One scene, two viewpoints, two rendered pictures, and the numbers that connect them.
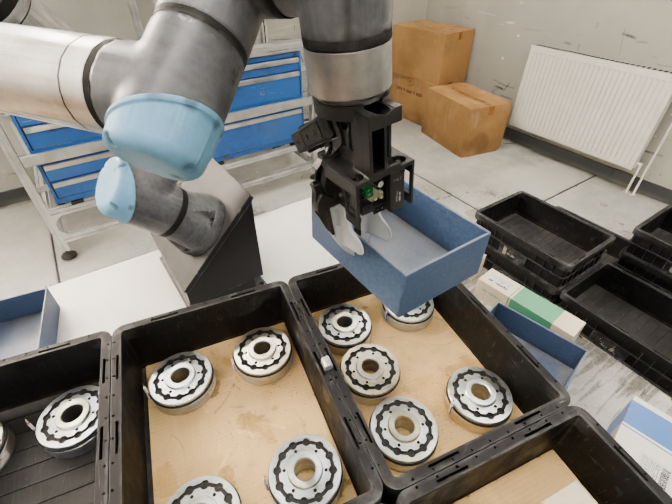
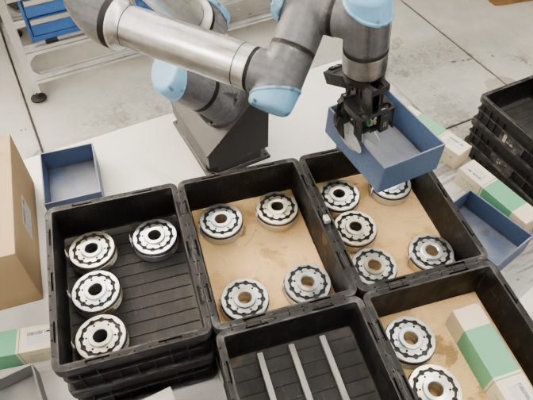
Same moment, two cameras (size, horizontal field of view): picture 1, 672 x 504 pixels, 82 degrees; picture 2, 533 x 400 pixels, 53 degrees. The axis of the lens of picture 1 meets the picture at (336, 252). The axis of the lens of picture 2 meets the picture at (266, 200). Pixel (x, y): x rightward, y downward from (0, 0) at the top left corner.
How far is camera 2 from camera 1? 0.61 m
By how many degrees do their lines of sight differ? 12
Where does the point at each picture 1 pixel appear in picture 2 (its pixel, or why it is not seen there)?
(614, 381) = not seen: outside the picture
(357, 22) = (371, 52)
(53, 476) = (147, 271)
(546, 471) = (465, 302)
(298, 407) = (301, 248)
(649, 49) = not seen: outside the picture
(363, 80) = (371, 74)
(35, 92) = (215, 71)
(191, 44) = (294, 61)
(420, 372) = (392, 235)
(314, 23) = (350, 49)
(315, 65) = (348, 63)
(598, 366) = not seen: outside the picture
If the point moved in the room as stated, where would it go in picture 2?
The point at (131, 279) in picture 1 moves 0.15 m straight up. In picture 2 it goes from (151, 140) to (143, 102)
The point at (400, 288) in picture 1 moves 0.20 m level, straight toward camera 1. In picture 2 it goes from (381, 175) to (354, 257)
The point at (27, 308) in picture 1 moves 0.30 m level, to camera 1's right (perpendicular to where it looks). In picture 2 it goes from (75, 158) to (174, 167)
